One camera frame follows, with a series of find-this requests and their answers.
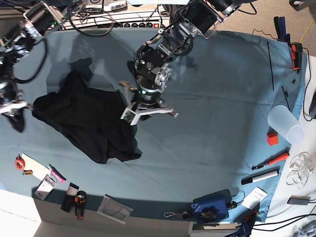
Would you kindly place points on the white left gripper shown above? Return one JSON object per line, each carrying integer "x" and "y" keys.
{"x": 143, "y": 103}

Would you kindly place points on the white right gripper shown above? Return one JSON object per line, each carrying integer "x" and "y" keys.
{"x": 16, "y": 120}

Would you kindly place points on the black t-shirt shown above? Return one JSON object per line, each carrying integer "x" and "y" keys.
{"x": 89, "y": 118}

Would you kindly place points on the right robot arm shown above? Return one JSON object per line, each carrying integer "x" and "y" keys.
{"x": 39, "y": 20}

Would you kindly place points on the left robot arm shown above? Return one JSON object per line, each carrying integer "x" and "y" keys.
{"x": 152, "y": 64}

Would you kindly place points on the orange tape roll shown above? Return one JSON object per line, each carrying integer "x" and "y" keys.
{"x": 19, "y": 163}

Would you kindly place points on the gold battery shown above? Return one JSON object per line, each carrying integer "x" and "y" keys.
{"x": 27, "y": 172}

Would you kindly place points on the white paper sheet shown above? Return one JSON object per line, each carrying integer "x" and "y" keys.
{"x": 39, "y": 171}

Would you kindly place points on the pink packaged item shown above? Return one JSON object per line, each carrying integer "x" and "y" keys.
{"x": 57, "y": 174}

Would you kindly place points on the battery blister pack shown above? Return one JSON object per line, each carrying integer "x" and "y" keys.
{"x": 45, "y": 187}

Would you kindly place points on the clear cd sleeve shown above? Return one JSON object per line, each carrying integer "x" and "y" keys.
{"x": 114, "y": 210}

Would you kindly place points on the orange black pliers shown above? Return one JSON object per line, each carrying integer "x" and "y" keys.
{"x": 80, "y": 202}

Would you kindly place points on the silver carabiner keyring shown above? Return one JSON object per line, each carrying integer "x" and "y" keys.
{"x": 182, "y": 215}

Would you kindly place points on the blue case with knob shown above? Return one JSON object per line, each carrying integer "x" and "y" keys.
{"x": 210, "y": 209}

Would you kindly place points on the red cube block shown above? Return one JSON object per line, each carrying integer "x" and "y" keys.
{"x": 272, "y": 138}

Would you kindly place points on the white booklet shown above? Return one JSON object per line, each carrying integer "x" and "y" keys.
{"x": 253, "y": 198}

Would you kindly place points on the translucent plastic cup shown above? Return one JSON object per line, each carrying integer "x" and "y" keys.
{"x": 285, "y": 124}

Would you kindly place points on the black and white marker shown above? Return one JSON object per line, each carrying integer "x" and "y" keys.
{"x": 261, "y": 177}

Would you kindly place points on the short black rod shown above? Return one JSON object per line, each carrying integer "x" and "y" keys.
{"x": 286, "y": 97}

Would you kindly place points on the long black rod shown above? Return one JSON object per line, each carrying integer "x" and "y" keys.
{"x": 271, "y": 68}

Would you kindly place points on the orange black clamp tool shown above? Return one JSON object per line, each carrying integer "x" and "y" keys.
{"x": 296, "y": 55}

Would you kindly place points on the grey phone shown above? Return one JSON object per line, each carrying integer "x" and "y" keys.
{"x": 294, "y": 200}

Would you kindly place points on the red handled screwdriver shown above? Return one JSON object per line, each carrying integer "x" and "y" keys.
{"x": 271, "y": 161}

